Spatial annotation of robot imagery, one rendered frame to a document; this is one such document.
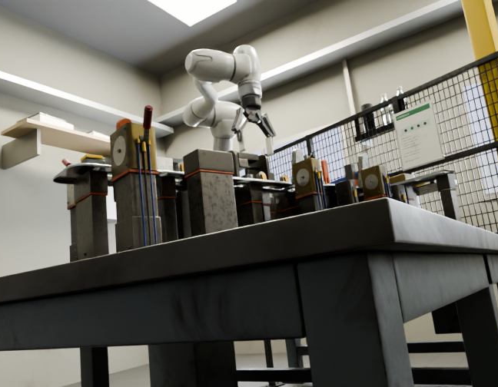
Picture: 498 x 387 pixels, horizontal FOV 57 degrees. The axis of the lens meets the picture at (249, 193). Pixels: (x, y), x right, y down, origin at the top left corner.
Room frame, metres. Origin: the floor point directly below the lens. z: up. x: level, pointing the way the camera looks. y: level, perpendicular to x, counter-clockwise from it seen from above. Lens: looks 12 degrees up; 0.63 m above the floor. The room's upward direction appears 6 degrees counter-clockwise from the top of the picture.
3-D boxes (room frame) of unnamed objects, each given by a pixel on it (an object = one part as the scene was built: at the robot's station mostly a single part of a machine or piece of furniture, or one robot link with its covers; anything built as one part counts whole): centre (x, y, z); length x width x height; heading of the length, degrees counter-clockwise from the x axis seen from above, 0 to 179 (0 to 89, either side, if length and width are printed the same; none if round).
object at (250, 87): (1.62, -0.05, 1.37); 0.09 x 0.09 x 0.06
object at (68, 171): (1.60, -0.04, 1.00); 1.38 x 0.22 x 0.02; 131
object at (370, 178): (1.72, -0.50, 0.87); 0.12 x 0.07 x 0.35; 41
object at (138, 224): (1.08, 0.27, 0.88); 0.14 x 0.09 x 0.36; 41
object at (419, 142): (2.21, -0.88, 1.30); 0.23 x 0.02 x 0.31; 41
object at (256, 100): (1.62, -0.05, 1.29); 0.08 x 0.07 x 0.09; 131
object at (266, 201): (1.63, -0.04, 0.84); 0.07 x 0.04 x 0.29; 41
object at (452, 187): (1.74, -0.76, 0.84); 0.05 x 0.05 x 0.29; 41
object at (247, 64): (1.61, -0.04, 1.48); 0.13 x 0.11 x 0.16; 119
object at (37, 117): (3.67, 1.68, 2.19); 0.38 x 0.36 x 0.09; 147
